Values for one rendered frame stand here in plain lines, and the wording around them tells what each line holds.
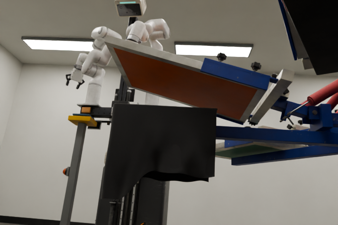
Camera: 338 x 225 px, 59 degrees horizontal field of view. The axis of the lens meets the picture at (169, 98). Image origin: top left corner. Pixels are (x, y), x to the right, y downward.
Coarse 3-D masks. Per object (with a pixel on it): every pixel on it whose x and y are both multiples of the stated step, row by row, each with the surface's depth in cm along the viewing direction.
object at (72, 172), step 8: (72, 120) 167; (80, 120) 166; (88, 120) 166; (80, 128) 169; (80, 136) 168; (80, 144) 166; (80, 152) 166; (72, 160) 164; (80, 160) 167; (72, 168) 162; (72, 176) 161; (72, 184) 159; (72, 192) 158; (64, 200) 157; (72, 200) 158; (64, 208) 155; (64, 216) 154; (64, 224) 153
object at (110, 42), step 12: (108, 36) 143; (108, 48) 148; (120, 48) 143; (132, 48) 140; (144, 48) 140; (168, 60) 137; (180, 60) 136; (192, 60) 136; (120, 72) 176; (240, 84) 134; (252, 108) 156; (240, 120) 181
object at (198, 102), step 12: (132, 72) 169; (132, 84) 189; (144, 84) 180; (156, 84) 173; (168, 84) 166; (168, 96) 186; (180, 96) 178; (192, 96) 171; (204, 96) 164; (228, 108) 169; (240, 108) 162
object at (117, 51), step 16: (128, 64) 159; (144, 64) 152; (160, 64) 145; (160, 80) 165; (176, 80) 157; (192, 80) 149; (208, 80) 142; (224, 80) 136; (224, 96) 154; (240, 96) 147
